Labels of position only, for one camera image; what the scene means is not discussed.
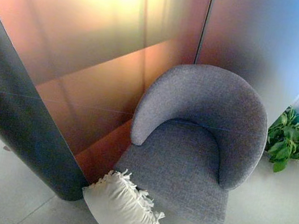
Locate white fringed pillow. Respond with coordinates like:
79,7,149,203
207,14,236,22
76,162,181,224

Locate grey fabric tub armchair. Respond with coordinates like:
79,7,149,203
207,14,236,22
106,52,277,224

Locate dark grey curved panel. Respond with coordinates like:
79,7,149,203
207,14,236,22
0,0,118,204

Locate green leafy potted plant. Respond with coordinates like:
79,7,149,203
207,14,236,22
260,103,299,177

